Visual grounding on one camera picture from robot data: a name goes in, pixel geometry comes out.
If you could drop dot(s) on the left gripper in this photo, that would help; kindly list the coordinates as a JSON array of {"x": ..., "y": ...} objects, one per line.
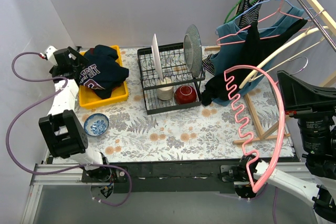
[{"x": 79, "y": 67}]

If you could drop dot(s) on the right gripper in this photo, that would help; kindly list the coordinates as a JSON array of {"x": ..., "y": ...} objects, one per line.
[{"x": 293, "y": 93}]

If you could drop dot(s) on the navy basketball tank top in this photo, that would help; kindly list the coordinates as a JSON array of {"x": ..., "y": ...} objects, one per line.
[{"x": 102, "y": 73}]

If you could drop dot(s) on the thick pink hanger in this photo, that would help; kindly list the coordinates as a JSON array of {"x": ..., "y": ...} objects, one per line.
[{"x": 249, "y": 136}]

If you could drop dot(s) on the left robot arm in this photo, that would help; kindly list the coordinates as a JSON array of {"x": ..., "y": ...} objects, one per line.
[{"x": 63, "y": 133}]

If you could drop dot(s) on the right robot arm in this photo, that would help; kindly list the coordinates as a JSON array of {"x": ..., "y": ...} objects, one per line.
[{"x": 317, "y": 130}]

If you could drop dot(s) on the black tank top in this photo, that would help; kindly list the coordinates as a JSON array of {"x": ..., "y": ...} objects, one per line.
[{"x": 252, "y": 52}]

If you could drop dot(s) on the teal tank top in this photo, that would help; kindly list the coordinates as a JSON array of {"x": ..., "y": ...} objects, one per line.
[{"x": 247, "y": 47}]

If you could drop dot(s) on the striped tank top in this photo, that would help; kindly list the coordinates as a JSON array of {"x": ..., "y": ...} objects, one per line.
[{"x": 246, "y": 18}]

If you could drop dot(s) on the yellow plastic tray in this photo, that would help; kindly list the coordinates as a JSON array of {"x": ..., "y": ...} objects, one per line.
[{"x": 89, "y": 100}]

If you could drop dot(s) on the wooden clothes rack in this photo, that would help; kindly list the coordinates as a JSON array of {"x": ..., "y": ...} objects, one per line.
[{"x": 328, "y": 82}]

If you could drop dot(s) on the floral table mat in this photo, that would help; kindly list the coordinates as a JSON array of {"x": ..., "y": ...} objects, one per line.
[{"x": 202, "y": 132}]

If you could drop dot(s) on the blue white patterned bowl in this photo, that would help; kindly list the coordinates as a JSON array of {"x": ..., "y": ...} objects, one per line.
[{"x": 96, "y": 125}]

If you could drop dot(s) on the white plate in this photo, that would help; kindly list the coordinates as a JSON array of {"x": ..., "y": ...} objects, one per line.
[{"x": 156, "y": 57}]

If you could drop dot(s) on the white ceramic cup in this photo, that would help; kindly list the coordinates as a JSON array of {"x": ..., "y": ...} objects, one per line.
[{"x": 165, "y": 93}]

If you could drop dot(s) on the red bowl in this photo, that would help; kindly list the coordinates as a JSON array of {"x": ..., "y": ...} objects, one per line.
[{"x": 185, "y": 94}]

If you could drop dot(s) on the grey patterned plate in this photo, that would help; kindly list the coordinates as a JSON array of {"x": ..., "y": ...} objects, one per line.
[{"x": 193, "y": 51}]

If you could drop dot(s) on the black wire dish rack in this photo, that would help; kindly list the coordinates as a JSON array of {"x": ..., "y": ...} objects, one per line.
[{"x": 174, "y": 69}]

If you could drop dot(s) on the blue wire hanger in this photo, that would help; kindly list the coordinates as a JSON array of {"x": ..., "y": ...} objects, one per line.
[{"x": 276, "y": 29}]

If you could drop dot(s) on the aluminium frame rail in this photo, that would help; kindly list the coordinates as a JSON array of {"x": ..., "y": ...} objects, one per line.
[{"x": 69, "y": 177}]

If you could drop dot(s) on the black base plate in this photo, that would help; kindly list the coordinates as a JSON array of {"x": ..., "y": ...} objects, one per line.
[{"x": 180, "y": 176}]

